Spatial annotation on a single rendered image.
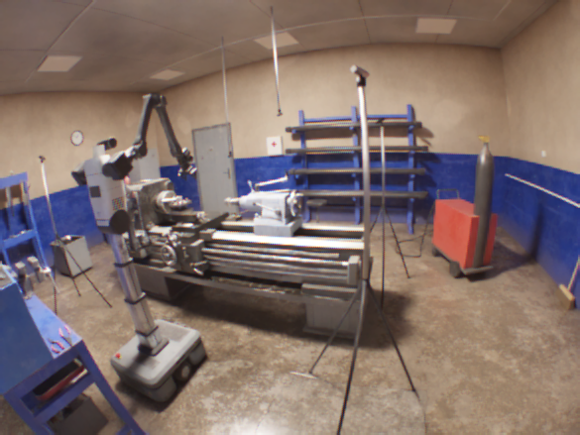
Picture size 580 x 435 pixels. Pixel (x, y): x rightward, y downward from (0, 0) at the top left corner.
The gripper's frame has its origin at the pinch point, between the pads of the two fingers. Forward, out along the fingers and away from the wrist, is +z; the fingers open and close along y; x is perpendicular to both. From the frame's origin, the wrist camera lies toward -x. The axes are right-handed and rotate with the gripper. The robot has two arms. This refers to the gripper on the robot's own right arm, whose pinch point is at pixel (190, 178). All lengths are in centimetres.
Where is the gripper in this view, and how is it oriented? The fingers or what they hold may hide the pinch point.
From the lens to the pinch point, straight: 203.4
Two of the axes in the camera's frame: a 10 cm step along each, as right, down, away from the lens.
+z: 2.2, 6.9, 6.9
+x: -2.3, 7.2, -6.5
